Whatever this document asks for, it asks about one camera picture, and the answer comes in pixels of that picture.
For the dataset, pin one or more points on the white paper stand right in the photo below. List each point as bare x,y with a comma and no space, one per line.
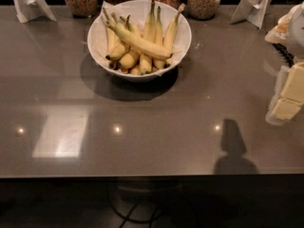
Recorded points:
252,11

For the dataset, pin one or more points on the yellow banana upright centre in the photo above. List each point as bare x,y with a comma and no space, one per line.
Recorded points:
148,34

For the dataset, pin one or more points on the white paper stand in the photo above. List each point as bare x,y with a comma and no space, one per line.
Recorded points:
27,10
252,11

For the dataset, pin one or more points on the yellow banana left side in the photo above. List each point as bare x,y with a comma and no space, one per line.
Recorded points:
116,49

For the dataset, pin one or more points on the yellow banana centre-left lower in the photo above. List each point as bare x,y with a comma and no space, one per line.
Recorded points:
131,58

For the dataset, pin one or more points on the yellow banana far right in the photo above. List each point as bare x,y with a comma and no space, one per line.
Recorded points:
172,29

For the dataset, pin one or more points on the white paper stand left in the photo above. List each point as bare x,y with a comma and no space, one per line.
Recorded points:
27,10

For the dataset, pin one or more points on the long top yellow banana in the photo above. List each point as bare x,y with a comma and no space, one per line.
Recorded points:
137,42

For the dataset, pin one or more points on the white ceramic bowl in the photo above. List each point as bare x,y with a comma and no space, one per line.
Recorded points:
137,10

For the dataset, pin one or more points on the yellow banana upright right-centre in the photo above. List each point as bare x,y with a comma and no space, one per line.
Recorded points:
160,64

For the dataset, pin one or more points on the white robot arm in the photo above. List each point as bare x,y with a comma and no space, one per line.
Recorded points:
288,99

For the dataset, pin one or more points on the glass jar pale grains right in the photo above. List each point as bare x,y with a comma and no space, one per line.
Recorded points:
203,9

